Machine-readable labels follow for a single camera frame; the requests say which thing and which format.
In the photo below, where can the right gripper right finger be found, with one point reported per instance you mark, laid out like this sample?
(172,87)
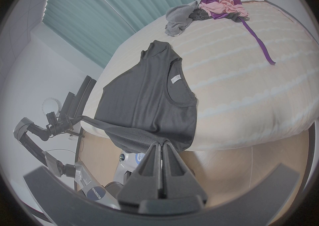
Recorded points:
(179,182)

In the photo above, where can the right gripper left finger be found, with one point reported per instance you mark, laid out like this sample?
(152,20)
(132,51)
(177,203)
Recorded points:
(144,182)

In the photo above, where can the black T-shirt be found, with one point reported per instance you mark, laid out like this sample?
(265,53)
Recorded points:
(144,100)

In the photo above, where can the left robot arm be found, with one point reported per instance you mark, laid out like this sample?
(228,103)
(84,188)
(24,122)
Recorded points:
(23,127)

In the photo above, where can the bed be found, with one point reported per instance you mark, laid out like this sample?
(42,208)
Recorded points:
(249,90)

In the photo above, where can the black chest of drawers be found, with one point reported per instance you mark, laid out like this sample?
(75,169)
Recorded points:
(82,93)

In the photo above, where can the round white mirror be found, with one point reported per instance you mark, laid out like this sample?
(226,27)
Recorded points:
(49,106)

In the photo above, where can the grey garment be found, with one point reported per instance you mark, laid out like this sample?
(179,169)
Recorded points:
(178,18)

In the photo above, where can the black satin lace garment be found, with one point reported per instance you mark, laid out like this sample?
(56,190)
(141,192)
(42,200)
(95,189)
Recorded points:
(200,15)

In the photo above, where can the pink garment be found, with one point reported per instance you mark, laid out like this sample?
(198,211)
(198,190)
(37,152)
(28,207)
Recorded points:
(224,7)

